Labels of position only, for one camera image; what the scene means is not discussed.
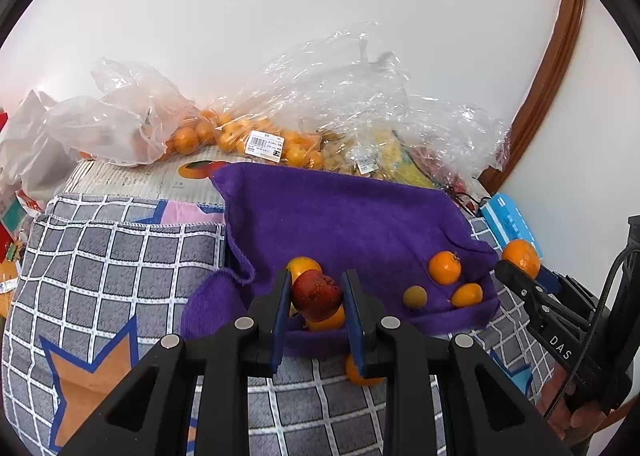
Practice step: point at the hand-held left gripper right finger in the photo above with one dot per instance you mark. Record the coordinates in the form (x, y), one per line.
(356, 336)

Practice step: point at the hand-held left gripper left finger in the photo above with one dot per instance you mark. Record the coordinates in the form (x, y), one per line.
(281, 326)

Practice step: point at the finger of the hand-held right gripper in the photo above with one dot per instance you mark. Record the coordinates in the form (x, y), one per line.
(525, 291)
(562, 283)

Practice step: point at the small round orange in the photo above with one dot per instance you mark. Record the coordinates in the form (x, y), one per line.
(302, 265)
(330, 322)
(364, 382)

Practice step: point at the large orange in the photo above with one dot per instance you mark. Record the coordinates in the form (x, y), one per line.
(521, 256)

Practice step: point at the dark red apple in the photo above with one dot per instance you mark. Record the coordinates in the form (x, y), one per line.
(316, 295)

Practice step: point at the oval orange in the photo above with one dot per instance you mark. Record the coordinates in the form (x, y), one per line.
(466, 295)

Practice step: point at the small yellowish fruit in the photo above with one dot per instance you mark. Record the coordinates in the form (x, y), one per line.
(415, 297)

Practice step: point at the pile of red fruits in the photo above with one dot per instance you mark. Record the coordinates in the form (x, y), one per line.
(445, 171)

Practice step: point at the pile of tan fruits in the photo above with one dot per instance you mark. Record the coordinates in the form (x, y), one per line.
(337, 156)

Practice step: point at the person's right hand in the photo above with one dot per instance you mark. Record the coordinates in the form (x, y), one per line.
(555, 411)

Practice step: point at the blue tissue pack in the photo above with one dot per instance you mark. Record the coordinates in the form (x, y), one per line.
(507, 218)

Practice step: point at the mandarin with stem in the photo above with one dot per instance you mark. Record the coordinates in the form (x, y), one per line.
(444, 267)

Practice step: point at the purple towel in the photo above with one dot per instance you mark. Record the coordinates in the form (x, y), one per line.
(350, 216)

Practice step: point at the grey checked blanket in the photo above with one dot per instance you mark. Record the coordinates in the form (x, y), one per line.
(125, 276)

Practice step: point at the white barcode label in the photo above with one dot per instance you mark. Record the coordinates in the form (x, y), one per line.
(266, 143)
(367, 166)

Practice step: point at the yellow fruit bunch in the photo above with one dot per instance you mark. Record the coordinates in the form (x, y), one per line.
(400, 161)

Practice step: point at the printed cardboard box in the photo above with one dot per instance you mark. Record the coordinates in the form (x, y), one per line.
(150, 181)

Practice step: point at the pile of bagged oranges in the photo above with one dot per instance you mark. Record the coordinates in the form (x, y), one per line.
(235, 131)

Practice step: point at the crinkled clear plastic bag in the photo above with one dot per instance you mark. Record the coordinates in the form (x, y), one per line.
(360, 86)

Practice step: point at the white plastic bag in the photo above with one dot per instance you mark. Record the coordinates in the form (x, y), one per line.
(25, 146)

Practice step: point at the brown wooden door frame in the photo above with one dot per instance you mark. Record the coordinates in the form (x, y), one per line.
(555, 61)

